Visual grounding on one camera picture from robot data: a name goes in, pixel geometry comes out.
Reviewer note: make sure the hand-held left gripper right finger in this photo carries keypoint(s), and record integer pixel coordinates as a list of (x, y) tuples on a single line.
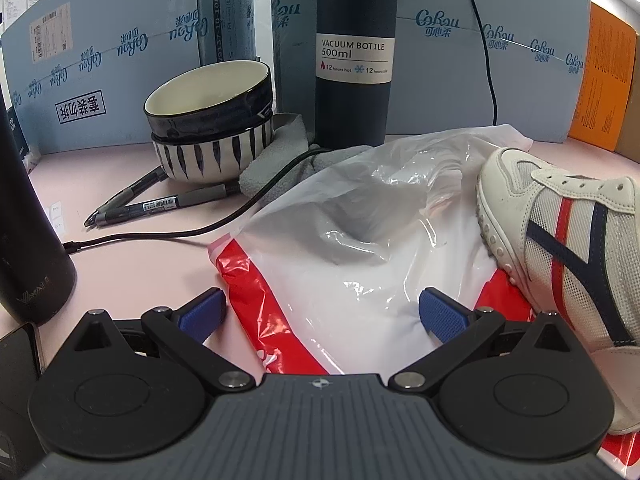
[(442, 315)]

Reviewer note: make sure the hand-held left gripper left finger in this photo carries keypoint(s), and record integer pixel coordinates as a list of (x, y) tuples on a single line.
[(202, 312)]

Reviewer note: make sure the white sneaker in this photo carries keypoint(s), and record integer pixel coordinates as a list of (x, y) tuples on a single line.
[(575, 240)]

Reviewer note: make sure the black pen with white label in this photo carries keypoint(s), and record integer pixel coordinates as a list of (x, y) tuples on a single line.
[(160, 204)]

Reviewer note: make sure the red and white plastic bag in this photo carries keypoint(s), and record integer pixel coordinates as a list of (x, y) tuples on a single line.
[(350, 240)]

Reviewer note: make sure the black marker pen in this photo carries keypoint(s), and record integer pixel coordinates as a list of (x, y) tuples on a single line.
[(130, 191)]

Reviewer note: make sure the striped ceramic bowl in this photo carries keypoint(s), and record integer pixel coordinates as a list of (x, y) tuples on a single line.
[(200, 160)]

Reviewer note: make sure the white paper slip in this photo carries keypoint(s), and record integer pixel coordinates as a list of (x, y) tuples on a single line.
[(58, 217)]

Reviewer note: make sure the black thermos bottle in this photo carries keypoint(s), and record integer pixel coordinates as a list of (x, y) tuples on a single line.
[(30, 260)]

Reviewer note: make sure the grey cloth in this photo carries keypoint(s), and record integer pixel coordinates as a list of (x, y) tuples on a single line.
[(280, 145)]

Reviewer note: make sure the black smartphone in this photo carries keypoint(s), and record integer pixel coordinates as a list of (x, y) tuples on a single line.
[(17, 355)]

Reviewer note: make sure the dark blue ceramic bowl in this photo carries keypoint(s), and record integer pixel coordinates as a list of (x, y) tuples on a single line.
[(220, 115)]

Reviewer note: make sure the dark blue vacuum bottle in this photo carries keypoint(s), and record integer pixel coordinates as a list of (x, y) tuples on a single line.
[(350, 110)]

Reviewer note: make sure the large light blue cardboard box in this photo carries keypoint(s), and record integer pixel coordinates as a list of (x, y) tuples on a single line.
[(450, 85)]

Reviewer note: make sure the light blue box with label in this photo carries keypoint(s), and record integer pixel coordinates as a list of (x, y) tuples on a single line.
[(100, 100)]

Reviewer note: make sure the brown cardboard box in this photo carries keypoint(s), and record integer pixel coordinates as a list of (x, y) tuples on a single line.
[(631, 110)]

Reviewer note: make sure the orange cardboard box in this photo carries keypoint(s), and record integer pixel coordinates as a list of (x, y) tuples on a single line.
[(600, 85)]

